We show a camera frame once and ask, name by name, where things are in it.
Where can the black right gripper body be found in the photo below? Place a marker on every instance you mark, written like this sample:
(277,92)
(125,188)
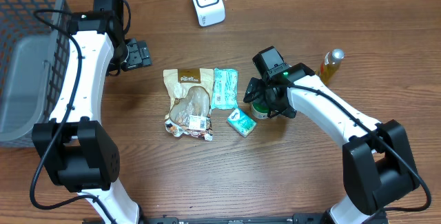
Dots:
(251,91)

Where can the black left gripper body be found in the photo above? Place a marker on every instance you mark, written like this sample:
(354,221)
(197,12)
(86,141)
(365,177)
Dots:
(137,56)

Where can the green lid white jar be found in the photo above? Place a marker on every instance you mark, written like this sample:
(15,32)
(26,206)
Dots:
(259,110)

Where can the teal white tissue packet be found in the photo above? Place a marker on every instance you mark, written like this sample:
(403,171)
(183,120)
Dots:
(241,122)

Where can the yellow liquid bottle silver cap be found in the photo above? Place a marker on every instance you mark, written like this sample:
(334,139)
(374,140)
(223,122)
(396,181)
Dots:
(330,65)

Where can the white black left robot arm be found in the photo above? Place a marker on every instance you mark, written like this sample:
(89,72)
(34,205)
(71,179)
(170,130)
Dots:
(75,150)

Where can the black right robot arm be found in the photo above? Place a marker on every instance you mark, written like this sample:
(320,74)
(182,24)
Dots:
(378,164)

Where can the white barcode scanner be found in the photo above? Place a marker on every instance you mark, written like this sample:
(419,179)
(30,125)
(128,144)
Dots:
(209,12)

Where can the grey plastic mesh basket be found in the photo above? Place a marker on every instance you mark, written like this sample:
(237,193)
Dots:
(34,58)

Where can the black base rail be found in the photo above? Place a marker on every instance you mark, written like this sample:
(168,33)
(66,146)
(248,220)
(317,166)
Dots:
(241,220)

